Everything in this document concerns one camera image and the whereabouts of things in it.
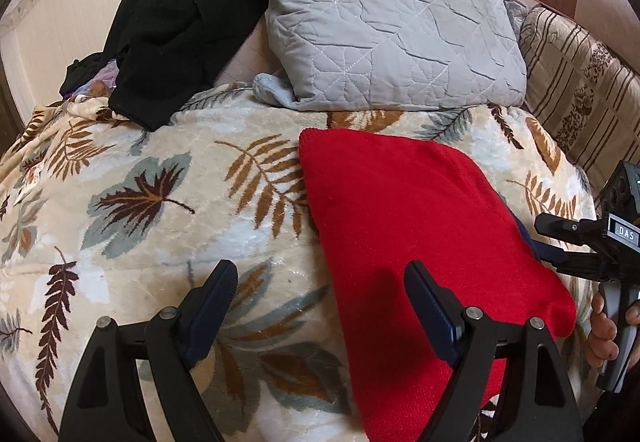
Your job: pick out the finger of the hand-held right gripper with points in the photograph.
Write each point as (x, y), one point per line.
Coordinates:
(575, 264)
(565, 226)

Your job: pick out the black garment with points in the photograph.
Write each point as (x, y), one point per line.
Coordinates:
(175, 22)

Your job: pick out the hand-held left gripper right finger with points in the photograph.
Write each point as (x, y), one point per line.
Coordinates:
(434, 312)

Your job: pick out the striped beige headboard cushion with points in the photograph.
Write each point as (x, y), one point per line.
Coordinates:
(585, 87)

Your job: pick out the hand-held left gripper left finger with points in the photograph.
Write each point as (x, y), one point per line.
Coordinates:
(210, 317)

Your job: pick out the grey quilted pillow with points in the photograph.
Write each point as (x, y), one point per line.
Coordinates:
(390, 22)

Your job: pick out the person's right hand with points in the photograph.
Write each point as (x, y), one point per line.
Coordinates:
(597, 327)

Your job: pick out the leaf print blanket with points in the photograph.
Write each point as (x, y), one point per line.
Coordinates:
(150, 272)

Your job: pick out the red and blue knit sweater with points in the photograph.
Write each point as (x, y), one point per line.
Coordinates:
(400, 212)

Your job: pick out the purple cloth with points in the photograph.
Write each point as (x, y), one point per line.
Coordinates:
(97, 82)

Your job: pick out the pink pillow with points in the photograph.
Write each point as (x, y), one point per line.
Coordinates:
(245, 65)

